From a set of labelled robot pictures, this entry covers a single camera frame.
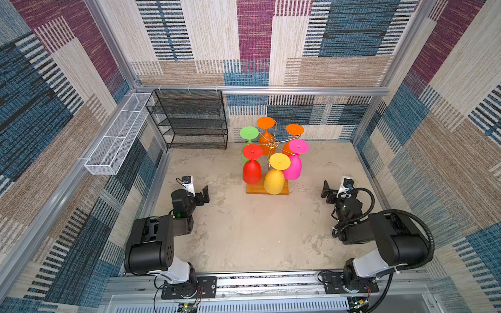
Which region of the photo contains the aluminium front rail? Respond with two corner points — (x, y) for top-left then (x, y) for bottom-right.
(99, 269), (447, 313)

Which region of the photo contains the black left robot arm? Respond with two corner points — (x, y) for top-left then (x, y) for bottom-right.
(124, 186), (210, 299)

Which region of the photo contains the magenta wine glass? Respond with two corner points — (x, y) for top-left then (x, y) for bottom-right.
(283, 139), (309, 180)

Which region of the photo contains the green wine glass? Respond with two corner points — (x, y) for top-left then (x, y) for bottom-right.
(240, 126), (260, 146)

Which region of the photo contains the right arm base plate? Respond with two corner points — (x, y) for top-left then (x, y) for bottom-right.
(317, 270), (380, 294)

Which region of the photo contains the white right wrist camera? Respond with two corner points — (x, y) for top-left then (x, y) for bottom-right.
(337, 177), (354, 198)

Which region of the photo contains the white wire mesh basket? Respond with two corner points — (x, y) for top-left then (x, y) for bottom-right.
(85, 93), (153, 176)

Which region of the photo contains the red wine glass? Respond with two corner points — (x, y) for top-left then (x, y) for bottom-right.
(243, 144), (263, 185)

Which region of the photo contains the gold wire wine glass rack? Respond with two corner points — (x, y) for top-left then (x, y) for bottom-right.
(240, 117), (309, 195)

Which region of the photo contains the yellow wine glass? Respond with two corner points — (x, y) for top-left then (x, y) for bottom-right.
(264, 153), (291, 195)

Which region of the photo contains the orange wine glass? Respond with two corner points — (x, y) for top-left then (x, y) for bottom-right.
(282, 124), (305, 156)
(257, 117), (275, 157)

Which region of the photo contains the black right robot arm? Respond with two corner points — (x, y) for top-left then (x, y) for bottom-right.
(320, 177), (435, 293)

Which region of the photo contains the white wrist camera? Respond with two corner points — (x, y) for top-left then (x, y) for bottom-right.
(337, 177), (354, 198)
(181, 176), (196, 196)

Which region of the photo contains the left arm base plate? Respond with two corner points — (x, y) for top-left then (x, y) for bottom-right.
(160, 276), (217, 300)

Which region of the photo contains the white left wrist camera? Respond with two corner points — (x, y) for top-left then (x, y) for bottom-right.
(181, 176), (196, 196)

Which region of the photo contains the black wire shelf rack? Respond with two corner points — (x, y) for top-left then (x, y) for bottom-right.
(146, 89), (228, 149)

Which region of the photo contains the orange wine glass back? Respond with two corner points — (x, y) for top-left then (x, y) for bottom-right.
(257, 117), (275, 157)

